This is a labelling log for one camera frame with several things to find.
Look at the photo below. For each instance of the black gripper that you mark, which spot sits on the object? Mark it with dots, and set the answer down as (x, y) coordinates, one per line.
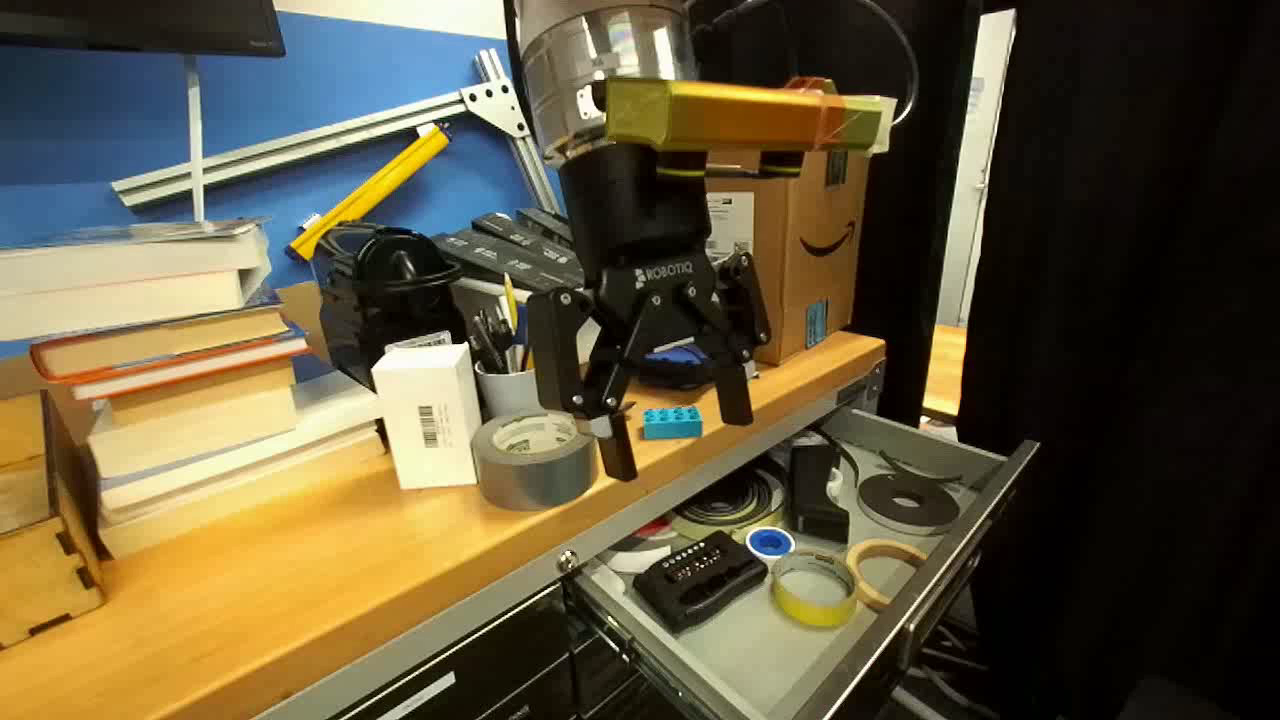
(637, 213)

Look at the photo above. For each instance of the white barcode box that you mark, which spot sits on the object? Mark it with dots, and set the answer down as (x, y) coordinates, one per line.
(426, 418)

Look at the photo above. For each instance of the long aluminium extrusion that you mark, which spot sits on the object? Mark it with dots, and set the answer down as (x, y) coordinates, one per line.
(294, 144)

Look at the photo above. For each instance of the grey metal drawer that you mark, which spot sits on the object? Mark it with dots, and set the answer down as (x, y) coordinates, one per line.
(744, 652)

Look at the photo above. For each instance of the white vertical panel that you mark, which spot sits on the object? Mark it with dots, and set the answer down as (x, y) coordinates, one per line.
(974, 173)

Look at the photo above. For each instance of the plywood box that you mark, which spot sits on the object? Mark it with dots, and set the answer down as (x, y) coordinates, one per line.
(34, 532)

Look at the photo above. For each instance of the black pens bundle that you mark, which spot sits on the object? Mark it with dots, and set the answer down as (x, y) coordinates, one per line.
(484, 347)

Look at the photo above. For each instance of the yellow tape roll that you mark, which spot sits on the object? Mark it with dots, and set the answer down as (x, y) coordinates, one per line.
(815, 593)

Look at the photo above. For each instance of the blue lego brick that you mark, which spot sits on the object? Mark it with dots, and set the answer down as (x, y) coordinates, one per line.
(669, 421)

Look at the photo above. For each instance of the tan thick book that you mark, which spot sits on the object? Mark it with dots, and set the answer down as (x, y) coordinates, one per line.
(193, 421)

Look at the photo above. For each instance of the stack of books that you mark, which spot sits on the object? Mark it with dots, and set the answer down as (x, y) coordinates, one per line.
(240, 464)

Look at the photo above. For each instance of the blue pin board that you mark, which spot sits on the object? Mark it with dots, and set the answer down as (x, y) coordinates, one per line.
(80, 144)

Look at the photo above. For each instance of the short aluminium extrusion with bracket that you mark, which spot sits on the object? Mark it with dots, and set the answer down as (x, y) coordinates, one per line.
(520, 124)

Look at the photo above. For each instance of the grey duct tape roll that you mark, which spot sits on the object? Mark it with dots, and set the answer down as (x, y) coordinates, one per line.
(532, 459)

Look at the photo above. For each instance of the black tape roll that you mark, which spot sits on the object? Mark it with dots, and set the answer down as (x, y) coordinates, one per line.
(875, 504)

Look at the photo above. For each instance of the black cabinet front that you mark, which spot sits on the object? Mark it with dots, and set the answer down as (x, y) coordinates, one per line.
(481, 664)

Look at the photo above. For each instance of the black power adapter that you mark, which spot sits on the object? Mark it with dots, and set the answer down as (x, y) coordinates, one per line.
(816, 495)

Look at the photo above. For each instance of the black monitor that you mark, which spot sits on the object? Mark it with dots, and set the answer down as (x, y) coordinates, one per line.
(142, 22)

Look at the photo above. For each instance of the small blue tape roll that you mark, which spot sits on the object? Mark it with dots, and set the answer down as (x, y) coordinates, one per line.
(769, 540)

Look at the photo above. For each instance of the red white tape roll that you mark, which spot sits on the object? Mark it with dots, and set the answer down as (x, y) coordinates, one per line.
(651, 547)

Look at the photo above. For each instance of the black curtain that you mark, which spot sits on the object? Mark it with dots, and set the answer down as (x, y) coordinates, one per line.
(1133, 362)

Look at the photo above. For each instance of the black flat box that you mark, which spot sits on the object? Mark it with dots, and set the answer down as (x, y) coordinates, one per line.
(526, 238)
(484, 258)
(551, 220)

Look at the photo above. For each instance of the yellow green taped wrist camera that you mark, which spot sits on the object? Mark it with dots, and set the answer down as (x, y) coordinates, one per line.
(744, 113)

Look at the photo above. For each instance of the black hard case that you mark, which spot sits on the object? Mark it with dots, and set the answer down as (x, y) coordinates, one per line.
(700, 579)

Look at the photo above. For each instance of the white plastic bin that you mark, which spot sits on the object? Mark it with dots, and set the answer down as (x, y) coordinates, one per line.
(484, 296)

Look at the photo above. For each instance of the grey pen cup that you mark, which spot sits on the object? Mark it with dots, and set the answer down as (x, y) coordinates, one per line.
(505, 388)

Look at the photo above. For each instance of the brown cover book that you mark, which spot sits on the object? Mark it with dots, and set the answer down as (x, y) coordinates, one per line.
(163, 343)

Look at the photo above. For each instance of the cardboard shipping box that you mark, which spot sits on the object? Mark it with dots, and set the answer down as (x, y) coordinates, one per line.
(815, 254)

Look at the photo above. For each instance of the blue black pouch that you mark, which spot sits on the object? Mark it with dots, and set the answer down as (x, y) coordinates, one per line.
(677, 362)

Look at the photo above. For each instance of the tan tape roll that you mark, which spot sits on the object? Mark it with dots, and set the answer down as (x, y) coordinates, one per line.
(886, 561)

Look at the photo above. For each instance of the yellow metal bar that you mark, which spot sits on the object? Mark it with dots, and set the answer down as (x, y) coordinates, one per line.
(370, 192)

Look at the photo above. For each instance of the thick white book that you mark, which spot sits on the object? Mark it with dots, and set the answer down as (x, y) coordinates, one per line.
(120, 282)

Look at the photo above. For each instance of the thin vertical aluminium post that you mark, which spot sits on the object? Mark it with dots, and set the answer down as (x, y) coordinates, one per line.
(197, 140)

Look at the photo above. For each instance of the black bag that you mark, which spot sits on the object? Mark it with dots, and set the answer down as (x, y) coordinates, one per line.
(386, 300)

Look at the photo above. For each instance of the red edged book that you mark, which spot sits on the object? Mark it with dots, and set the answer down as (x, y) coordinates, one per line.
(187, 369)

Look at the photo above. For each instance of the yellow pencil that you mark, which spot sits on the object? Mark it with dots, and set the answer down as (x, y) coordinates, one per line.
(511, 305)

